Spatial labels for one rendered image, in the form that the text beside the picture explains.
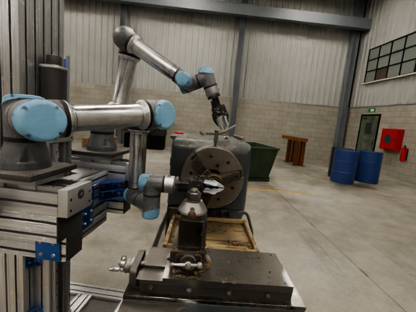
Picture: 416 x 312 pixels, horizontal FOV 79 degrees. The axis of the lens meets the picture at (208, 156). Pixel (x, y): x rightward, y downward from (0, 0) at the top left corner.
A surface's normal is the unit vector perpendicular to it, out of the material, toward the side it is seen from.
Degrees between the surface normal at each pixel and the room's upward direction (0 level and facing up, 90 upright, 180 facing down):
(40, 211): 90
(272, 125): 90
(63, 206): 90
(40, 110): 92
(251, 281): 0
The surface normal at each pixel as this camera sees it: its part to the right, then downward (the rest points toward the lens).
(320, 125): 0.04, 0.15
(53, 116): 0.64, 0.18
